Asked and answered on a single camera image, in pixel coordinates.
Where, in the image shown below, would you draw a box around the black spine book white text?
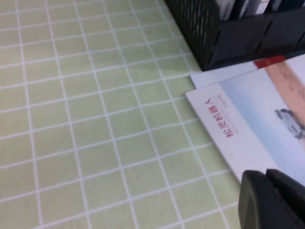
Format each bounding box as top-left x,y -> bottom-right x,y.
238,0 -> 257,19

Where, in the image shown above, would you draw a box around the white spine book black logo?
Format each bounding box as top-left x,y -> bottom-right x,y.
256,0 -> 270,15

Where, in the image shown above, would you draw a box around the white brochure sandy road cover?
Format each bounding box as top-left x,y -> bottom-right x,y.
185,52 -> 305,187

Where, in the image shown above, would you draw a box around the cyan spine book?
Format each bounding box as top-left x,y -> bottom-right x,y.
216,0 -> 236,20

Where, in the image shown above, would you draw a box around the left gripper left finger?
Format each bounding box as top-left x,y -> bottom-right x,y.
239,169 -> 301,229

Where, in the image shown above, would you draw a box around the black mesh book holder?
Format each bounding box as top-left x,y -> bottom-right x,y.
164,0 -> 305,72

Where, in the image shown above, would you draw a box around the green checkered tablecloth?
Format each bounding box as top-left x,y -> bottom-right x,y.
0,0 -> 242,229

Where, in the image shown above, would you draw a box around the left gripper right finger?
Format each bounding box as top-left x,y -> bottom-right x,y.
266,168 -> 305,229

